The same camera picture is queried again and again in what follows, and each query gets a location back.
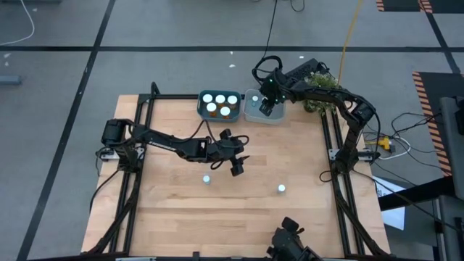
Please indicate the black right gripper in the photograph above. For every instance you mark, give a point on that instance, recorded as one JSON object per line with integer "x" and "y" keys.
{"x": 273, "y": 88}

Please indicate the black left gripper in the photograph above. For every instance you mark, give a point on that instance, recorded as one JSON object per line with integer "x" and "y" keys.
{"x": 230, "y": 148}

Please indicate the blue pill bottle white cap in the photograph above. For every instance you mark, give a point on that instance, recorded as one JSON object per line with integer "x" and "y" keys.
{"x": 281, "y": 188}
{"x": 206, "y": 179}
{"x": 255, "y": 98}

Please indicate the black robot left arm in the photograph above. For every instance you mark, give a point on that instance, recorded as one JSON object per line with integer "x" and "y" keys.
{"x": 170, "y": 143}

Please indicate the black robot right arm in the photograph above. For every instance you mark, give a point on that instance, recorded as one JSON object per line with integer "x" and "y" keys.
{"x": 326, "y": 95}

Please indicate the white plastic bin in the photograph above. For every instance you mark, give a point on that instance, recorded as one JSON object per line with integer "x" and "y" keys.
{"x": 253, "y": 116}

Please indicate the teal plastic bin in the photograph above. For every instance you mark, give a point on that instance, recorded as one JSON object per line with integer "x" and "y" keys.
{"x": 235, "y": 113}

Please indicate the black keyboard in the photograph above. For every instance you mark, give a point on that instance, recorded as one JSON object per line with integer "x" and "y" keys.
{"x": 302, "y": 70}

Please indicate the green potted plant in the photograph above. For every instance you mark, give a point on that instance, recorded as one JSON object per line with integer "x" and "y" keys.
{"x": 324, "y": 80}

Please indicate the black mechanical device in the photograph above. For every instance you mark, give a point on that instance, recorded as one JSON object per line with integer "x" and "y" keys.
{"x": 286, "y": 241}

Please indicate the yellow power adapter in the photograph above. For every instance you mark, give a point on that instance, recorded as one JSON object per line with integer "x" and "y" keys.
{"x": 384, "y": 143}

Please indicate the white paper sheet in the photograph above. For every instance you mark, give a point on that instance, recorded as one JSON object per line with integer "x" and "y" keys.
{"x": 395, "y": 217}

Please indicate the black mat orange striped edge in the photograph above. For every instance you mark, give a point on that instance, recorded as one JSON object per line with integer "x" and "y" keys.
{"x": 435, "y": 85}
{"x": 406, "y": 4}

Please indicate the black desk top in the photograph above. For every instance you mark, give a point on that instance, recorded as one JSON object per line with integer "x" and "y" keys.
{"x": 417, "y": 194}

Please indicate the grey cabinet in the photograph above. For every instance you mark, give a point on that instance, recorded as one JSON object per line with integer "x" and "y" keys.
{"x": 451, "y": 152}

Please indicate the grey floor block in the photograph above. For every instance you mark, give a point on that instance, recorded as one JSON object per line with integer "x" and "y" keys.
{"x": 10, "y": 79}

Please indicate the grey base plate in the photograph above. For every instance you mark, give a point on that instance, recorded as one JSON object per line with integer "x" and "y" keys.
{"x": 333, "y": 155}
{"x": 108, "y": 155}

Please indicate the black aluminium table frame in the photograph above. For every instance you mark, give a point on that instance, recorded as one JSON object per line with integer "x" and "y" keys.
{"x": 170, "y": 96}

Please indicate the silver aluminium rig post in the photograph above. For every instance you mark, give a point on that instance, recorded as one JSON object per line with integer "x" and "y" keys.
{"x": 136, "y": 259}
{"x": 335, "y": 259}

